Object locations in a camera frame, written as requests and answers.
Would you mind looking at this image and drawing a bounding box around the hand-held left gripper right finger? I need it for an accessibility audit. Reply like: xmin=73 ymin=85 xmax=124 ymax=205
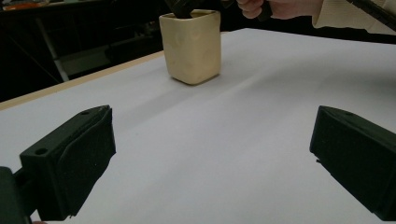
xmin=309 ymin=105 xmax=396 ymax=222

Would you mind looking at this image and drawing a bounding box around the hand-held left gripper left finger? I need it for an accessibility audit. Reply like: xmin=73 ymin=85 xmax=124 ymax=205
xmin=19 ymin=105 xmax=117 ymax=222

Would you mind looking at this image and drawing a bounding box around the beige square cup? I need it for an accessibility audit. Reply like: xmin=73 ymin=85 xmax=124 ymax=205
xmin=159 ymin=8 xmax=222 ymax=86

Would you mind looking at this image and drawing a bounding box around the black spatula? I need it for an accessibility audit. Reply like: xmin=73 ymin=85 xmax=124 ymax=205
xmin=163 ymin=0 xmax=204 ymax=20

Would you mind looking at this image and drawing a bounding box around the white-legged background table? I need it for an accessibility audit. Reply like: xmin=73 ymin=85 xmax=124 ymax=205
xmin=0 ymin=0 xmax=113 ymax=83

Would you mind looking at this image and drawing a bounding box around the white table mat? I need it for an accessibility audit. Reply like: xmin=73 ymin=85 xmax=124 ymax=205
xmin=0 ymin=27 xmax=396 ymax=224

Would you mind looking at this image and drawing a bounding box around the orange object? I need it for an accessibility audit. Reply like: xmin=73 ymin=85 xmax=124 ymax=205
xmin=10 ymin=2 xmax=49 ymax=11

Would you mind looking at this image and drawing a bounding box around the right hand-held gripper cable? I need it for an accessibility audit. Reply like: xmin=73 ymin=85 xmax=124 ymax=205
xmin=346 ymin=0 xmax=396 ymax=32

